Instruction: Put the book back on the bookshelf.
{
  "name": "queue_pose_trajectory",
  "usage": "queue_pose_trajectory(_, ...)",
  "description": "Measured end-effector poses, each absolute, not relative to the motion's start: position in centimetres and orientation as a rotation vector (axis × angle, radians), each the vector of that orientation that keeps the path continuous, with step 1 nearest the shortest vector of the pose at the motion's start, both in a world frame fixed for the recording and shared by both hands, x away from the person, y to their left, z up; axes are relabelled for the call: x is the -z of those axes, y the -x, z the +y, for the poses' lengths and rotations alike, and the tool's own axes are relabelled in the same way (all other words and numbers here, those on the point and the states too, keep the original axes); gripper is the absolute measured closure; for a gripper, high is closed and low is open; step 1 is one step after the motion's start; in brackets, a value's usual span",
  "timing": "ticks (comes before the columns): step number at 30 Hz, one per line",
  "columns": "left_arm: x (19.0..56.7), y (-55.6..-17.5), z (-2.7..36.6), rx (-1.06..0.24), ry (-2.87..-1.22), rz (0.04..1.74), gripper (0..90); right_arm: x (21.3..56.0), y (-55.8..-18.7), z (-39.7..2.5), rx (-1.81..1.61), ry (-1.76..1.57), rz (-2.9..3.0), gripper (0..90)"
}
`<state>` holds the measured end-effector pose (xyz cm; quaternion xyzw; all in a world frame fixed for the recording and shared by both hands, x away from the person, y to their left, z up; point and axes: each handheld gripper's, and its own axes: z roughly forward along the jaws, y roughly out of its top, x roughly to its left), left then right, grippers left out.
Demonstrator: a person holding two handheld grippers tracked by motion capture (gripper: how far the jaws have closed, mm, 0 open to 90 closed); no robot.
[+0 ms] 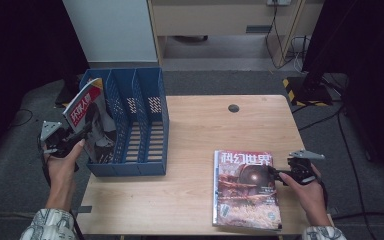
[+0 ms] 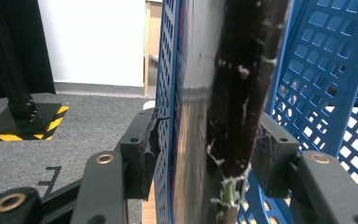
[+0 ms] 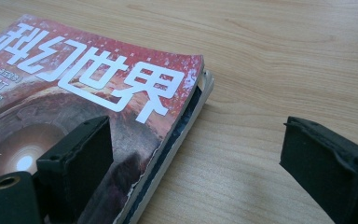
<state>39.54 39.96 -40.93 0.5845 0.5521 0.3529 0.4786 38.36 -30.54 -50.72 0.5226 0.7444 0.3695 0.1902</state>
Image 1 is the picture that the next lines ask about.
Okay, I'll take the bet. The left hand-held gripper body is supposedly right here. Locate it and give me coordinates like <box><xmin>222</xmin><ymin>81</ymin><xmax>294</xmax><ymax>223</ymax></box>
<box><xmin>39</xmin><ymin>120</ymin><xmax>83</xmax><ymax>158</ymax></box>

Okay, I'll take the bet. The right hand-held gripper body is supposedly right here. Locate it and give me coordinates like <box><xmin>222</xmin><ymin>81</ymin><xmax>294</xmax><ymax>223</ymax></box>
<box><xmin>286</xmin><ymin>149</ymin><xmax>326</xmax><ymax>186</ymax></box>

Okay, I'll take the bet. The portrait cover magazine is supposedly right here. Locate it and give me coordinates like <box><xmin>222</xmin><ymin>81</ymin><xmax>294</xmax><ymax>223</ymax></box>
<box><xmin>62</xmin><ymin>77</ymin><xmax>118</xmax><ymax>164</ymax></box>

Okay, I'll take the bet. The red planet cover magazine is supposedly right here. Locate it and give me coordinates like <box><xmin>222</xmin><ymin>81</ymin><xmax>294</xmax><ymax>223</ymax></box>
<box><xmin>212</xmin><ymin>149</ymin><xmax>283</xmax><ymax>232</ymax></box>

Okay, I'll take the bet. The blue plastic file rack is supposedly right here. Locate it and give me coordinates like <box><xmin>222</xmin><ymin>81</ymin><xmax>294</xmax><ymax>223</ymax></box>
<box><xmin>79</xmin><ymin>66</ymin><xmax>170</xmax><ymax>178</ymax></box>

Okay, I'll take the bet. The person's left hand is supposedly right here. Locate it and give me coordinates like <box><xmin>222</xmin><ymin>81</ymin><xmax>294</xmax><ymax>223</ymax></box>
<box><xmin>45</xmin><ymin>139</ymin><xmax>86</xmax><ymax>185</ymax></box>

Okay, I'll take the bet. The person's right hand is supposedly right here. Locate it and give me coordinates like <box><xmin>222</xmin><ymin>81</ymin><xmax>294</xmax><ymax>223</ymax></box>
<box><xmin>278</xmin><ymin>164</ymin><xmax>329</xmax><ymax>219</ymax></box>

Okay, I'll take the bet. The black stand base striped tape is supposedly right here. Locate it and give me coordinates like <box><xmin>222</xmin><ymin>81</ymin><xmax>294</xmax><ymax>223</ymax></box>
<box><xmin>282</xmin><ymin>74</ymin><xmax>334</xmax><ymax>108</ymax></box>
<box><xmin>53</xmin><ymin>79</ymin><xmax>84</xmax><ymax>109</ymax></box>

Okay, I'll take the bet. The grey tape strip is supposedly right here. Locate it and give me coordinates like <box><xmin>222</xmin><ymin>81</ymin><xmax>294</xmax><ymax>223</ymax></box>
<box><xmin>69</xmin><ymin>205</ymin><xmax>93</xmax><ymax>221</ymax></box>

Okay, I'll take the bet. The black curtain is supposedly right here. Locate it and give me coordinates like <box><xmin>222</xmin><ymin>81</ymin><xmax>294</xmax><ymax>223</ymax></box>
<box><xmin>0</xmin><ymin>0</ymin><xmax>89</xmax><ymax>168</ymax></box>
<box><xmin>302</xmin><ymin>0</ymin><xmax>384</xmax><ymax>183</ymax></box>

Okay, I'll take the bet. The white cabinet panel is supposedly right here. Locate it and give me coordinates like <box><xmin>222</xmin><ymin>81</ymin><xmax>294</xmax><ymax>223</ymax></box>
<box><xmin>62</xmin><ymin>0</ymin><xmax>159</xmax><ymax>64</ymax></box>

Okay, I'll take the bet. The beige wooden desk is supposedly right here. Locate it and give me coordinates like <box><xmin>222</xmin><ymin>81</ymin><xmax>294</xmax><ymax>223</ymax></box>
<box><xmin>146</xmin><ymin>0</ymin><xmax>326</xmax><ymax>68</ymax></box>

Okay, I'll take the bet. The left hand-held gripper cable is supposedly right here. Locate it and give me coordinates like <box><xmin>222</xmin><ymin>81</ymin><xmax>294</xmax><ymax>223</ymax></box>
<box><xmin>37</xmin><ymin>136</ymin><xmax>86</xmax><ymax>240</ymax></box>

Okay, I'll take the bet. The hand-held gripper cable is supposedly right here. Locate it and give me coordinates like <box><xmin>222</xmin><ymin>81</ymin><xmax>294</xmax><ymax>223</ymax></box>
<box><xmin>314</xmin><ymin>173</ymin><xmax>330</xmax><ymax>211</ymax></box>
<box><xmin>37</xmin><ymin>136</ymin><xmax>86</xmax><ymax>240</ymax></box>

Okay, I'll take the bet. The right hand-held gripper cable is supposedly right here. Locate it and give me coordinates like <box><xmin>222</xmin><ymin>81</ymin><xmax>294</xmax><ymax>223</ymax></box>
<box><xmin>314</xmin><ymin>173</ymin><xmax>330</xmax><ymax>211</ymax></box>

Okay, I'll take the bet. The thin looped floor cable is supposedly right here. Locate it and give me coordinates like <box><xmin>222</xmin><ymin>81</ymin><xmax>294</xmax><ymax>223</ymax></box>
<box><xmin>12</xmin><ymin>108</ymin><xmax>34</xmax><ymax>128</ymax></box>

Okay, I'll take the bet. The short black floor cable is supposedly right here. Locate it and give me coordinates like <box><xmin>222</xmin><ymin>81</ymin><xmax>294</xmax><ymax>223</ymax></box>
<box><xmin>297</xmin><ymin>109</ymin><xmax>344</xmax><ymax>132</ymax></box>

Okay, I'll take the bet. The long black floor cable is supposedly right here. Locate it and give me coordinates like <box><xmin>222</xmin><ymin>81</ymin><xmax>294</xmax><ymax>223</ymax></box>
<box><xmin>333</xmin><ymin>103</ymin><xmax>384</xmax><ymax>222</ymax></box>

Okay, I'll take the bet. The white cable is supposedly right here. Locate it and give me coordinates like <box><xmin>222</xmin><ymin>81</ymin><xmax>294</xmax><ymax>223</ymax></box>
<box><xmin>290</xmin><ymin>34</ymin><xmax>312</xmax><ymax>74</ymax></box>

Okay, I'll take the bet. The black hanging cable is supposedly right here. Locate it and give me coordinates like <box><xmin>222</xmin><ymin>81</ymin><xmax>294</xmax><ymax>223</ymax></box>
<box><xmin>264</xmin><ymin>3</ymin><xmax>296</xmax><ymax>71</ymax></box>

